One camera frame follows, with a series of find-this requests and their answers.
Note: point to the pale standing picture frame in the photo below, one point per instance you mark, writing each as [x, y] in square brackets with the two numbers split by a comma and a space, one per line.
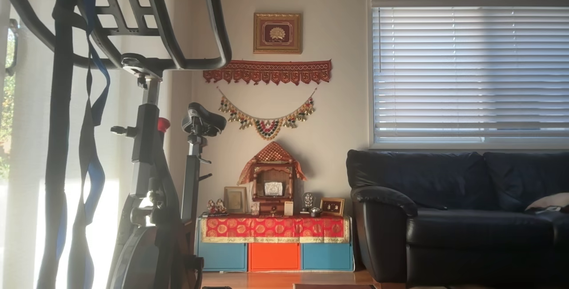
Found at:
[235, 200]

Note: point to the white sheer curtain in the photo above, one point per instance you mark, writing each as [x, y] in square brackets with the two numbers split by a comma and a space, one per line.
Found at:
[29, 124]

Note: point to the gold framed wall picture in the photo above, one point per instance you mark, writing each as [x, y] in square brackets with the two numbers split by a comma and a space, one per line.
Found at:
[277, 33]

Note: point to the dark floor rug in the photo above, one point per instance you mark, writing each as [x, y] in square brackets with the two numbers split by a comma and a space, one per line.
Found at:
[333, 286]

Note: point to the red embroidered wall hanging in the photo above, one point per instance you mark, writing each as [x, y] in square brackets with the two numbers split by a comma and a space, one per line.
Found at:
[266, 72]

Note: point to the silver idol statue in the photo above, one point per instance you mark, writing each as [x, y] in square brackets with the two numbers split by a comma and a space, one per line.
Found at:
[307, 200]

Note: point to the beaded garland wall hanging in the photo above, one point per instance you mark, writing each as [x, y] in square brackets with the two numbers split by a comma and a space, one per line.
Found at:
[266, 128]

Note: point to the small glass holder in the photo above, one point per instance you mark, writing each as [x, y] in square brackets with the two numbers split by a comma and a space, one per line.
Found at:
[255, 209]

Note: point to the black leather sofa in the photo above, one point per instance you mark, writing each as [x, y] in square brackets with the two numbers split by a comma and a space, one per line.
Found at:
[444, 218]

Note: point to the small colourful figurines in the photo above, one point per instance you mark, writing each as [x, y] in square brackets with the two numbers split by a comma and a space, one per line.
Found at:
[217, 207]

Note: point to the white window blind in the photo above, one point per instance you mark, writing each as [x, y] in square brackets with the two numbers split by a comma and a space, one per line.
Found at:
[471, 71]

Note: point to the wooden shrine with red canopy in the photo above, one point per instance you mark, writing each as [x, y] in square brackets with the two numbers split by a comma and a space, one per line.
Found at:
[272, 178]

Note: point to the small white card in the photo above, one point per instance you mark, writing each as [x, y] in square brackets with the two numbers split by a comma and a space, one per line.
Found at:
[288, 208]

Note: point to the black exercise bike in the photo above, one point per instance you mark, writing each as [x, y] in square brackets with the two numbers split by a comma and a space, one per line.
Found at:
[146, 138]

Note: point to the blue and orange cabinet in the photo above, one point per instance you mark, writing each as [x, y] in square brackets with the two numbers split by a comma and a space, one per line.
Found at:
[274, 257]

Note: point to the white cushion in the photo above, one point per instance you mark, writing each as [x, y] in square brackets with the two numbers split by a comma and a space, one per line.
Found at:
[551, 201]

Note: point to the small dark round bowl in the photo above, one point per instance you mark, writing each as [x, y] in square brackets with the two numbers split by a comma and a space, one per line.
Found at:
[315, 212]

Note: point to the red and gold cloth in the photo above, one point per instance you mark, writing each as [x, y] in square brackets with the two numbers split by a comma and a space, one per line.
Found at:
[273, 228]

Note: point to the small gold framed picture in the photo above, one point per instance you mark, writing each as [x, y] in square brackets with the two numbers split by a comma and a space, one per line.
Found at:
[332, 206]

